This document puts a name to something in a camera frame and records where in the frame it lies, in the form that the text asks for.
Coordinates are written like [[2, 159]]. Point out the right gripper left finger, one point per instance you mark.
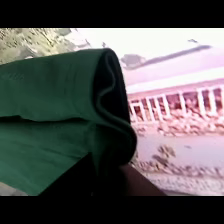
[[75, 181]]

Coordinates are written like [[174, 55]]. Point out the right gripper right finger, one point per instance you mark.
[[135, 183]]

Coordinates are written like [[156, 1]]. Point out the green garment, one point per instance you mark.
[[50, 100]]

